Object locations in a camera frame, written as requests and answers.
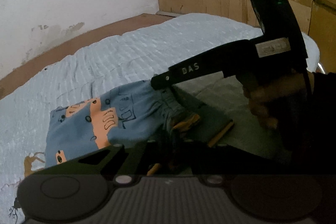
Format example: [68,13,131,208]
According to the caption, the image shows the blue pants with orange cars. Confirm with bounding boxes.
[44,79,235,169]

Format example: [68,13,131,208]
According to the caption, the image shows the right hand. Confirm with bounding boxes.
[236,71,314,129]

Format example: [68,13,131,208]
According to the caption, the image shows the light blue bedspread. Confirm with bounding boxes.
[0,12,321,224]

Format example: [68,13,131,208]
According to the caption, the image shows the brown mattress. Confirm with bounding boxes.
[1,14,172,98]

